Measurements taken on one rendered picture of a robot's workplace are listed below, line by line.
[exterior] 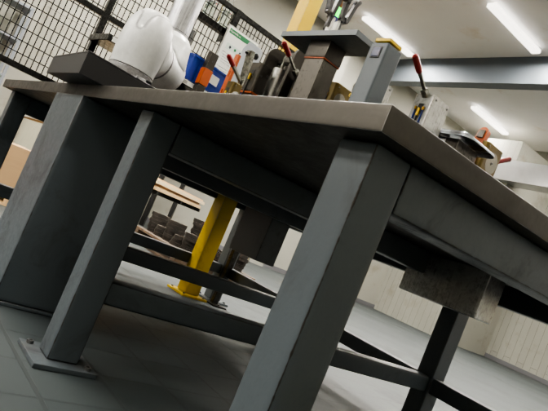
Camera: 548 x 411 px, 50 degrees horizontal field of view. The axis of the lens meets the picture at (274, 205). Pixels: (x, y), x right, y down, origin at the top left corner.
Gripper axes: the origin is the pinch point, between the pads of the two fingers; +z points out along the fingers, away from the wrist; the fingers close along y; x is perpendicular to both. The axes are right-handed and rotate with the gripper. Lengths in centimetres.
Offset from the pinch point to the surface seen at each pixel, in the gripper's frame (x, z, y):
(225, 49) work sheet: 128, -12, 13
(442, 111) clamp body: -35.4, 16.6, 27.1
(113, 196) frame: -27, 77, -51
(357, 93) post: -25.8, 22.6, 2.8
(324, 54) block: -5.3, 10.4, -1.7
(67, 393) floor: -44, 120, -48
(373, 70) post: -28.1, 15.1, 3.2
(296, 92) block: 0.8, 24.3, -2.5
